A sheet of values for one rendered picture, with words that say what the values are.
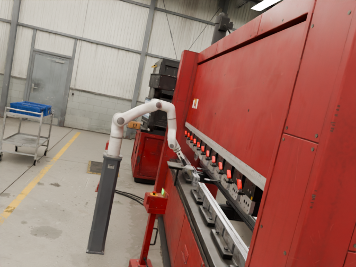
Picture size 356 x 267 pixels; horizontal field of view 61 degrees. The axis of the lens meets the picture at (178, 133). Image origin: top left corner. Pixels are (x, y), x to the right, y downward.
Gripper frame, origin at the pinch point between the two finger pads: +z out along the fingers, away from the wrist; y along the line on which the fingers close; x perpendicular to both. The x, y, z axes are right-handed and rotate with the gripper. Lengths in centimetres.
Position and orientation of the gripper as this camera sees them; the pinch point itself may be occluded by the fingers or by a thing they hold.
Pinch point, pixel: (184, 163)
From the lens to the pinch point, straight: 316.6
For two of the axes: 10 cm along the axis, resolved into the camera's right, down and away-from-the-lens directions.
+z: 4.7, 8.7, 1.2
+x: -8.8, 4.7, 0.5
